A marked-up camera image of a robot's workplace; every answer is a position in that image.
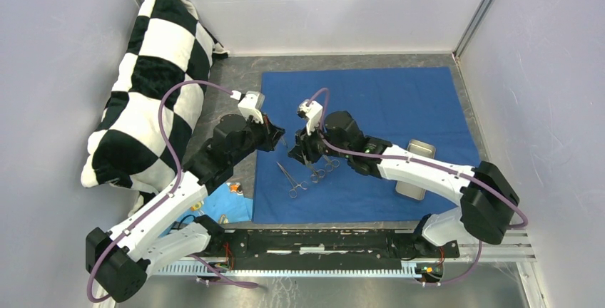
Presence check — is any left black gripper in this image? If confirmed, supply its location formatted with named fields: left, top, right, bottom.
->
left=230, top=111, right=285, bottom=165

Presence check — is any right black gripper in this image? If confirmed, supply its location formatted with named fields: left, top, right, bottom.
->
left=287, top=117, right=350, bottom=166

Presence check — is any steel ring-handled hemostat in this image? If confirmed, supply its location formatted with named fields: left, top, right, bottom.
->
left=277, top=162, right=309, bottom=199

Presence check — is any metal instrument tray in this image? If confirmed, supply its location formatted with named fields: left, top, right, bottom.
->
left=395, top=139, right=437, bottom=202

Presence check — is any blue surgical drape cloth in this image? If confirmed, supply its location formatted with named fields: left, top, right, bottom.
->
left=252, top=67, right=479, bottom=224

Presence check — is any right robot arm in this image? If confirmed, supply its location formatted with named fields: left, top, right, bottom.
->
left=288, top=103, right=520, bottom=257

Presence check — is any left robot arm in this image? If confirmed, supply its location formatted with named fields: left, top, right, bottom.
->
left=85, top=114, right=285, bottom=303

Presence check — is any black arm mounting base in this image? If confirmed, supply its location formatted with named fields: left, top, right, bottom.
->
left=200, top=229, right=460, bottom=272

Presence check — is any light blue patterned cloth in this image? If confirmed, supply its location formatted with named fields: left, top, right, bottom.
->
left=187, top=182, right=253, bottom=224

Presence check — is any black white checkered pillow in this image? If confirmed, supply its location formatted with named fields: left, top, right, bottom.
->
left=81, top=0, right=229, bottom=210

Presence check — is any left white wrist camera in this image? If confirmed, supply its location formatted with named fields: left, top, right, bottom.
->
left=230, top=91, right=265, bottom=124

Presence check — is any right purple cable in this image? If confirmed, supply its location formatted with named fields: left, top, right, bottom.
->
left=305, top=87, right=529, bottom=287

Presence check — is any purple cable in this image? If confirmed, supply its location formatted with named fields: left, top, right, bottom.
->
left=86, top=80, right=260, bottom=304
left=305, top=87, right=529, bottom=287

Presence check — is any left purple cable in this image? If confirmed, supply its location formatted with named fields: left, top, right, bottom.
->
left=86, top=80, right=260, bottom=304

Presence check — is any white slotted cable duct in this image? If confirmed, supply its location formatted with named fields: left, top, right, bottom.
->
left=156, top=260, right=421, bottom=279

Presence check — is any aluminium frame rail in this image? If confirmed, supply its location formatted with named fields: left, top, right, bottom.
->
left=106, top=228, right=537, bottom=263

